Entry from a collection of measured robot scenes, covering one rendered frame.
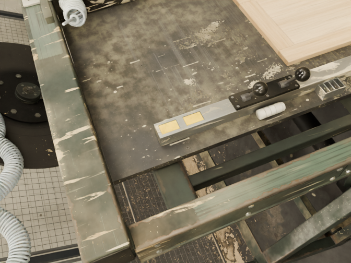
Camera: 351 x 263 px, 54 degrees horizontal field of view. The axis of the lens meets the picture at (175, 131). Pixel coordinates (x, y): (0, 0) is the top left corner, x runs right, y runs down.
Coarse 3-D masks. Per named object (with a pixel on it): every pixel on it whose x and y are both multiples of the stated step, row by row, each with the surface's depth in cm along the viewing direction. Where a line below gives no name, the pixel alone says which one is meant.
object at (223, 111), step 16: (336, 64) 101; (320, 80) 98; (288, 96) 97; (192, 112) 93; (208, 112) 93; (224, 112) 93; (240, 112) 94; (192, 128) 91; (208, 128) 94; (160, 144) 92
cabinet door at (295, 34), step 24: (240, 0) 123; (264, 0) 123; (288, 0) 123; (312, 0) 122; (336, 0) 121; (264, 24) 115; (288, 24) 115; (312, 24) 115; (336, 24) 114; (288, 48) 109; (312, 48) 108; (336, 48) 109
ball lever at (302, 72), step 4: (300, 68) 85; (304, 68) 85; (308, 68) 85; (296, 72) 85; (300, 72) 84; (304, 72) 84; (308, 72) 84; (296, 76) 86; (300, 76) 85; (304, 76) 84; (308, 76) 85; (284, 80) 96; (288, 80) 92; (292, 80) 91; (300, 80) 86; (304, 80) 85; (280, 84) 95; (284, 84) 95; (288, 84) 95
